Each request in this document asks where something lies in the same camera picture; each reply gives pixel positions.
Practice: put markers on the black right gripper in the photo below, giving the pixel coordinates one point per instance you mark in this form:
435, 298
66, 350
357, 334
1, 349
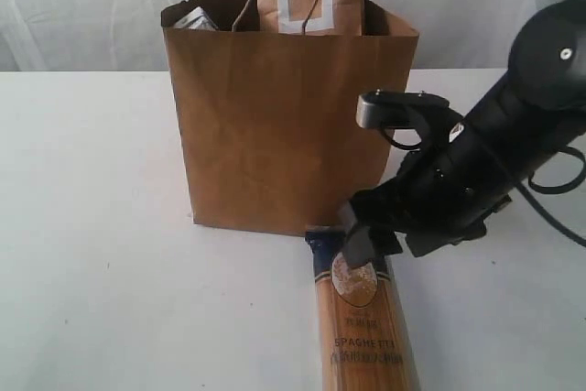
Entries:
440, 195

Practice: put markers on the spaghetti packet dark blue top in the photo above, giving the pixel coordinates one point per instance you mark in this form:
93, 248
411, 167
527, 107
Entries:
364, 343

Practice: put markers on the brown paper shopping bag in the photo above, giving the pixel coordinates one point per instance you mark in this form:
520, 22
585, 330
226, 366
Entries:
267, 121

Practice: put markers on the blue white milk carton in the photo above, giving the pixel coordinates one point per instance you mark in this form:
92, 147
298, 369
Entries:
196, 19

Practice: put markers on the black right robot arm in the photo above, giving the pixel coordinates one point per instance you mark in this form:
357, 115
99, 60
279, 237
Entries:
542, 96

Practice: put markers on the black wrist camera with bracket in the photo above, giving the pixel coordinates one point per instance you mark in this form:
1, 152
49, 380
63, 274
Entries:
429, 115

